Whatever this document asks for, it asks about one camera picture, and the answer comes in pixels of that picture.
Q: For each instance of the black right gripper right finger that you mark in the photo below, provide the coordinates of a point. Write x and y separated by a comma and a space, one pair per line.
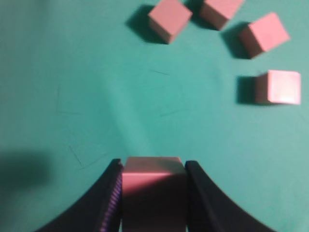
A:
211, 210

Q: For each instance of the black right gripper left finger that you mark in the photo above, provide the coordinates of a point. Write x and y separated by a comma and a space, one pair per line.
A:
98, 210

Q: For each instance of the pink cube carried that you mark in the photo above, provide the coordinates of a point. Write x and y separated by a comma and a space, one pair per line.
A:
278, 87
168, 18
154, 195

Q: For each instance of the pink cube placed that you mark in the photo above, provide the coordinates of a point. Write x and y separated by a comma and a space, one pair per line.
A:
263, 35
219, 12

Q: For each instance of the green cloth backdrop and cover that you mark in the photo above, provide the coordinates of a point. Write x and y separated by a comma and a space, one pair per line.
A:
85, 81

